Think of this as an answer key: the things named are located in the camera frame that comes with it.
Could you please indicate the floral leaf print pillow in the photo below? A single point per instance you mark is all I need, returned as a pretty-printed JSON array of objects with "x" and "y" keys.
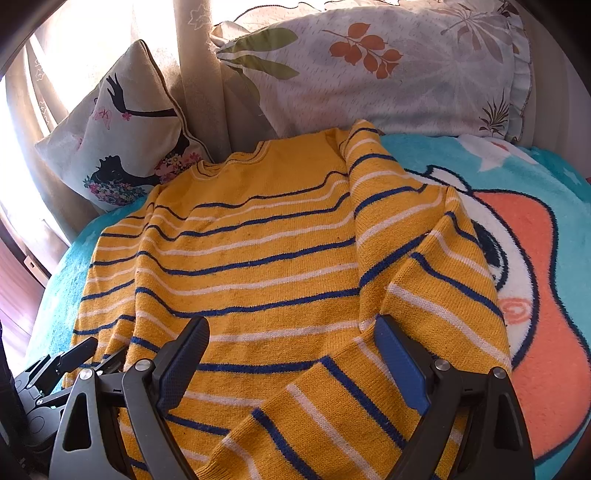
[{"x": 429, "y": 67}]

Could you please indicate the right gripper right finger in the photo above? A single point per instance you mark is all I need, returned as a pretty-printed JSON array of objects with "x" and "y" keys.
[{"x": 495, "y": 443}]

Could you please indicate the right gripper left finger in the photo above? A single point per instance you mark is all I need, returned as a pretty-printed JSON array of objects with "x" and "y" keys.
[{"x": 89, "y": 445}]

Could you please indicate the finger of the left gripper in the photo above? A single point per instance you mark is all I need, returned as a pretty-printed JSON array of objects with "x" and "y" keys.
[
  {"x": 110, "y": 364},
  {"x": 76, "y": 352}
]

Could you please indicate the lady silhouette cushion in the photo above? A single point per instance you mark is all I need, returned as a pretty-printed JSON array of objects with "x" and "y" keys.
[{"x": 127, "y": 136}]

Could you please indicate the beige sheer curtain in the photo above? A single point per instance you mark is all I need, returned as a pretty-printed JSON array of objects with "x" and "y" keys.
[{"x": 54, "y": 53}]

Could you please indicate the teal cartoon fleece blanket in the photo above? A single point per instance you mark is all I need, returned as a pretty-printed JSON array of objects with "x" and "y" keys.
[{"x": 531, "y": 211}]

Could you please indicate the wooden dresser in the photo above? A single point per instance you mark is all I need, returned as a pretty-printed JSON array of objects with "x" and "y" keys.
[{"x": 20, "y": 297}]

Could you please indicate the yellow striped knit sweater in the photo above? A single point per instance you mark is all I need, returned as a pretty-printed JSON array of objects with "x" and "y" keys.
[{"x": 291, "y": 252}]

